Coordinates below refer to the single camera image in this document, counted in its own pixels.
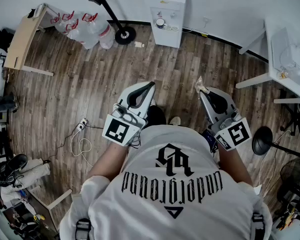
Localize clear water jug red handle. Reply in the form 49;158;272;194
49;13;66;34
81;12;116;50
65;18;101;50
61;10;85;25

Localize clear plastic container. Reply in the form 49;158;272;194
271;27;300;87

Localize black lamp stand round base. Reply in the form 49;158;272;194
82;0;137;46

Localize person's black trouser leg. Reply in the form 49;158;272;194
145;104;167;129

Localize person's right forearm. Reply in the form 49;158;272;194
216;143;254;187

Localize white table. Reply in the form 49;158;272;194
235;16;300;105

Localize light wooden desk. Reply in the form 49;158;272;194
3;3;55;78

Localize white cable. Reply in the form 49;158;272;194
70;128;95;168

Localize grey harness strap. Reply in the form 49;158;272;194
250;212;266;240
74;218;92;240

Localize white water dispenser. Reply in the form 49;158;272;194
143;0;191;49

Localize white power strip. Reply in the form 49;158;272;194
75;117;89;132

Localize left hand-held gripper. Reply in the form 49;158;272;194
101;81;157;147

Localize person's left forearm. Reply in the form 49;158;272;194
86;141;130;185

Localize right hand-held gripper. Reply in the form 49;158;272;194
198;87;252;152

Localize person's white printed t-shirt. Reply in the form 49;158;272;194
59;124;273;240

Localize thin black cable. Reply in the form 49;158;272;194
42;125;105;165

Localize black floor fan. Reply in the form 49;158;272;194
276;157;300;205

